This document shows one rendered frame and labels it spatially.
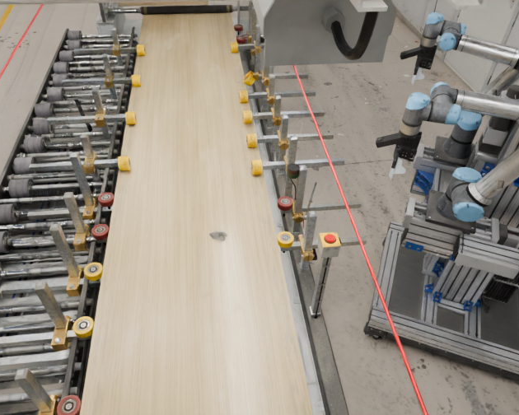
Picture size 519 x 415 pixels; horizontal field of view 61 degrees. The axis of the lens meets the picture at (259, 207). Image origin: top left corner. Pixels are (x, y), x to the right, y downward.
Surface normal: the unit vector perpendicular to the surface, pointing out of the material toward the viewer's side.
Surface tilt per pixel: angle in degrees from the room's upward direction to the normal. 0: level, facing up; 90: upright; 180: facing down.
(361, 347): 0
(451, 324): 0
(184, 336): 0
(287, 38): 90
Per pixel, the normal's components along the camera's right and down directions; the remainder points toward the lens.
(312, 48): 0.12, 0.70
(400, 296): 0.03, -0.71
